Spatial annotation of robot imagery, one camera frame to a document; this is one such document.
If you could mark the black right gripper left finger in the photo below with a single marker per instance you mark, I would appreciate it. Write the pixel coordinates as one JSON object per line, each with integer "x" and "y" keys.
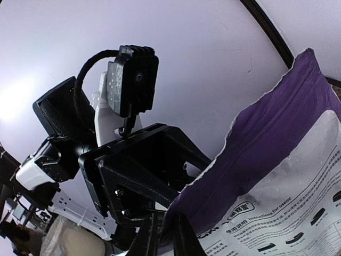
{"x": 146, "y": 241}

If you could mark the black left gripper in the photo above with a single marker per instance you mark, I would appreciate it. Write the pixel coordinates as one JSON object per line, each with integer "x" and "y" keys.
{"x": 128, "y": 176}

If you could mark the purple pet food bag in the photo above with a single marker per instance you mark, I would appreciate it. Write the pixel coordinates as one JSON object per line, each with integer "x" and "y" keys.
{"x": 274, "y": 189}

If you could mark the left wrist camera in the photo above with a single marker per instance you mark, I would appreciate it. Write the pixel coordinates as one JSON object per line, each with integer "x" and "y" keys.
{"x": 131, "y": 80}

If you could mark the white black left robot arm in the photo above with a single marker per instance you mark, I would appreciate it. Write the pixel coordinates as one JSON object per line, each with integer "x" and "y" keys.
{"x": 51, "y": 178}

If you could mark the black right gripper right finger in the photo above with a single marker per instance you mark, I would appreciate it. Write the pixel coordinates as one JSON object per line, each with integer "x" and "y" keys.
{"x": 185, "y": 241}

